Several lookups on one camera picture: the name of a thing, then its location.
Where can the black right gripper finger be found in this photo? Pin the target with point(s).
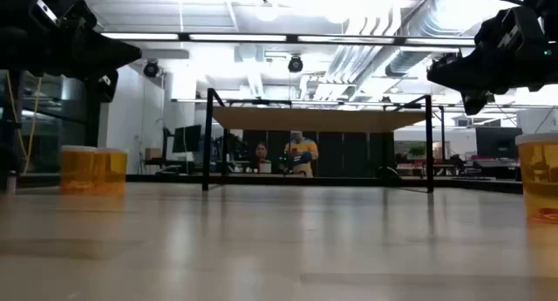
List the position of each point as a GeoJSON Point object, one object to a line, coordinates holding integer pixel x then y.
{"type": "Point", "coordinates": [468, 63]}
{"type": "Point", "coordinates": [466, 82]}

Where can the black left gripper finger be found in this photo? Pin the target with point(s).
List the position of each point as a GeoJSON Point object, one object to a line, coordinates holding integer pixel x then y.
{"type": "Point", "coordinates": [104, 45]}
{"type": "Point", "coordinates": [102, 62]}

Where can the orange medicine bottle white cap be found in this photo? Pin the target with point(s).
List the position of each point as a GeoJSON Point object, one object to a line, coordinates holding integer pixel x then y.
{"type": "Point", "coordinates": [77, 170]}
{"type": "Point", "coordinates": [113, 170]}
{"type": "Point", "coordinates": [540, 174]}

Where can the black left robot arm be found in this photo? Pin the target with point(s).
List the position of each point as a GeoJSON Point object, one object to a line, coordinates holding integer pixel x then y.
{"type": "Point", "coordinates": [13, 26]}

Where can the black ceiling track lights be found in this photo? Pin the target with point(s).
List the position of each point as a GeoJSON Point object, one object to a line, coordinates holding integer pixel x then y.
{"type": "Point", "coordinates": [449, 59]}

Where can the black round ceiling spotlight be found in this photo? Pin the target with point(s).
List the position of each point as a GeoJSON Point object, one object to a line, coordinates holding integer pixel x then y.
{"type": "Point", "coordinates": [295, 64]}
{"type": "Point", "coordinates": [151, 69]}

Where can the black computer monitor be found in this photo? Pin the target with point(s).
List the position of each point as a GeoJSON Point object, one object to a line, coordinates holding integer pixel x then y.
{"type": "Point", "coordinates": [497, 141]}
{"type": "Point", "coordinates": [187, 138]}

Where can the green leafy office plant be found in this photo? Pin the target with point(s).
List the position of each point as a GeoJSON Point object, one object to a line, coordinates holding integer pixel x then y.
{"type": "Point", "coordinates": [417, 151]}

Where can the brown cardboard box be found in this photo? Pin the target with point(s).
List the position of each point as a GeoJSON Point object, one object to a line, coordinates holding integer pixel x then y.
{"type": "Point", "coordinates": [153, 154]}

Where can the black partition panels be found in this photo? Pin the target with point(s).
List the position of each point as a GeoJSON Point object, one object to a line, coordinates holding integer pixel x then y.
{"type": "Point", "coordinates": [349, 155]}

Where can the small white cylinder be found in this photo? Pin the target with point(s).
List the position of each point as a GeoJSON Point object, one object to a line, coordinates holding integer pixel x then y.
{"type": "Point", "coordinates": [11, 183]}

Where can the round white ceiling lamp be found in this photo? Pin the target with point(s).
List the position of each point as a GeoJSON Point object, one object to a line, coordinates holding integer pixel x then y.
{"type": "Point", "coordinates": [267, 11]}

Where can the person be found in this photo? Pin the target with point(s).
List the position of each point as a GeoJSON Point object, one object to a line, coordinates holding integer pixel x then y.
{"type": "Point", "coordinates": [261, 152]}
{"type": "Point", "coordinates": [301, 155]}

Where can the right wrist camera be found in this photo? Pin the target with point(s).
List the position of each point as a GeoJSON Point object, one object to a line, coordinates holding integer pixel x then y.
{"type": "Point", "coordinates": [508, 36]}

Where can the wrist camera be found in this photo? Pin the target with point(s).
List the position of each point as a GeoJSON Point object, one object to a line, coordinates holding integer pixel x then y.
{"type": "Point", "coordinates": [46, 11]}
{"type": "Point", "coordinates": [508, 36]}

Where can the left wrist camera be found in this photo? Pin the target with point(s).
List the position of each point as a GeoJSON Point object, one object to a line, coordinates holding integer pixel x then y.
{"type": "Point", "coordinates": [46, 11]}

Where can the wooden shelf black metal frame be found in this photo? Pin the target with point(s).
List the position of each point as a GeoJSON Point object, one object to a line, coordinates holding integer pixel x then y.
{"type": "Point", "coordinates": [314, 120]}

